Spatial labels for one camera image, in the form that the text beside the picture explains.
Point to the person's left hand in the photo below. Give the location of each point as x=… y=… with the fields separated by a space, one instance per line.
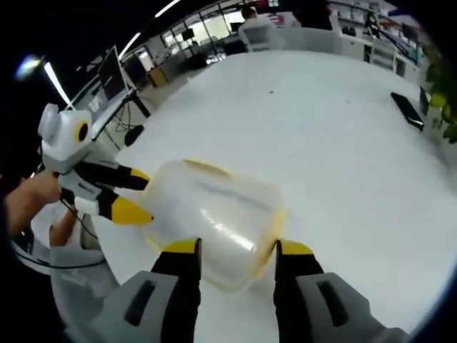
x=32 y=203

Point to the white office chair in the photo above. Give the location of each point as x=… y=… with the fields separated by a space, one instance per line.
x=262 y=39

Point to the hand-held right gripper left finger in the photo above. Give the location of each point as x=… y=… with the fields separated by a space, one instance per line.
x=171 y=286

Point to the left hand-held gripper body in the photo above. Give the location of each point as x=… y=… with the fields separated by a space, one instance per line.
x=66 y=143

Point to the computer monitor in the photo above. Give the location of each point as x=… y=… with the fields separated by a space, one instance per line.
x=110 y=76

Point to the green potted plant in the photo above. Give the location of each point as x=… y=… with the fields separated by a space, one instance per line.
x=442 y=93

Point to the flat black phone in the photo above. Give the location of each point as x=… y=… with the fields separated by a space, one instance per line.
x=407 y=110

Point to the black computer mouse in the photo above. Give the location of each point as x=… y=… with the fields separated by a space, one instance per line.
x=134 y=135

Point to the clear container with yellow buckle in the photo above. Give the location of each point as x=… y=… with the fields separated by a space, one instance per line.
x=221 y=218

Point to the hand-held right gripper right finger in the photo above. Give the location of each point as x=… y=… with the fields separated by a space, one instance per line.
x=303 y=286

